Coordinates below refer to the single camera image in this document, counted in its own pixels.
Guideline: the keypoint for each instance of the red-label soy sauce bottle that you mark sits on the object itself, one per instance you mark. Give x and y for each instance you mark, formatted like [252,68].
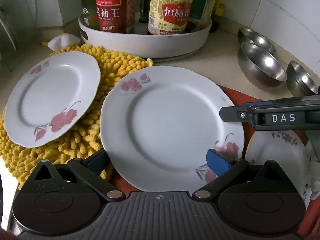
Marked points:
[116,16]

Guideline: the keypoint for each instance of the green glass bottle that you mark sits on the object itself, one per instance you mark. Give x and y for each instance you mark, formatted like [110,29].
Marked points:
[89,14]

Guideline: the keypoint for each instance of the steel bowl back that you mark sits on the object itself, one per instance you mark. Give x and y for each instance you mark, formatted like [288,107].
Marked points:
[248,35]

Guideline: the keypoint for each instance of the small white rose plate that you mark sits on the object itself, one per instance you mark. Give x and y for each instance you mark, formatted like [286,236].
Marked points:
[50,98]

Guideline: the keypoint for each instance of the steel bowl front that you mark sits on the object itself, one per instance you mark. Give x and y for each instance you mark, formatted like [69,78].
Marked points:
[260,67]

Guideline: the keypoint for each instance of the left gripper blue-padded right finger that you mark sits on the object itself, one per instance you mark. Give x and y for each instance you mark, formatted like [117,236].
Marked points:
[219,172]

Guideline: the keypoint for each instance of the purple-label clear bottle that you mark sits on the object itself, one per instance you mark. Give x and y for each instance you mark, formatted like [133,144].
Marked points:
[200,13]

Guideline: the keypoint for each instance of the steel bowl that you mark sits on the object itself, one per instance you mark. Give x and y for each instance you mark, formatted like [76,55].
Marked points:
[299,82]
[248,35]
[260,67]

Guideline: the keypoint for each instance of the red cloth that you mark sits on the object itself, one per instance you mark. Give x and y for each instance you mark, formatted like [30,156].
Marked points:
[309,228]

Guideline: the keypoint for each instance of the white rotating condiment tray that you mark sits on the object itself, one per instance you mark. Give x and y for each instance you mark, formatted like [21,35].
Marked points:
[160,48]

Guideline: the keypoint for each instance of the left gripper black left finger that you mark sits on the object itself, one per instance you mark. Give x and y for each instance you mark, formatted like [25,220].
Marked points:
[88,171]

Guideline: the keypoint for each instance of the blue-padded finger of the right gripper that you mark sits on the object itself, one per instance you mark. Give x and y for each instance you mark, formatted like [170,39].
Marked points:
[258,103]

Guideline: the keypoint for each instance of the yellow chenille mat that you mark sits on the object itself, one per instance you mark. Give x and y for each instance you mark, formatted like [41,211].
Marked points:
[84,137]

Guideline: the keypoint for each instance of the white floral-rim plate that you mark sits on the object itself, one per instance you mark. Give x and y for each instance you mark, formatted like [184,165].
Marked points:
[286,148]

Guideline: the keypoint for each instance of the large white rose plate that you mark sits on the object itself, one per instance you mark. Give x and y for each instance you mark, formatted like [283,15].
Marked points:
[158,123]

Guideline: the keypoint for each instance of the yellow-green sesame oil bottle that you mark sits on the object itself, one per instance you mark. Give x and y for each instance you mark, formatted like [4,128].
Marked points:
[218,10]

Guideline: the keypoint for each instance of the steel pepper grinder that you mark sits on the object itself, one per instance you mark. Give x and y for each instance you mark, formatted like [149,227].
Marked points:
[144,11]

